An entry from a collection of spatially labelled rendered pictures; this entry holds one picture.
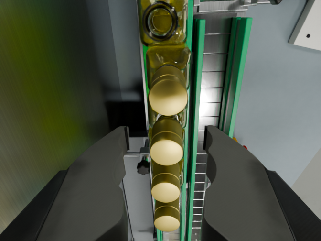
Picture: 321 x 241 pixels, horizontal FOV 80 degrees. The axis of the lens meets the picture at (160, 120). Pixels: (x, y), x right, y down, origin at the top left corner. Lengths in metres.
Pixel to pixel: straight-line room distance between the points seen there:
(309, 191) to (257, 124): 1.71
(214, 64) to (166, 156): 0.30
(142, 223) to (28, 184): 0.63
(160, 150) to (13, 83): 0.14
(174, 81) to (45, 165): 0.15
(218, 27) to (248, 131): 0.39
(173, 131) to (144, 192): 0.49
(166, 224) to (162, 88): 0.18
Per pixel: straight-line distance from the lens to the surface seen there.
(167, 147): 0.19
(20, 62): 0.21
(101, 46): 0.48
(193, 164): 0.47
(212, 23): 0.44
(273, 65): 0.65
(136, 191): 0.68
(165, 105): 0.17
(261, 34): 0.62
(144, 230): 0.84
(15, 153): 0.20
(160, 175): 0.23
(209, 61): 0.45
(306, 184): 2.28
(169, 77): 0.17
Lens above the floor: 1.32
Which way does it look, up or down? 61 degrees down
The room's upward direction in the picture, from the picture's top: 175 degrees counter-clockwise
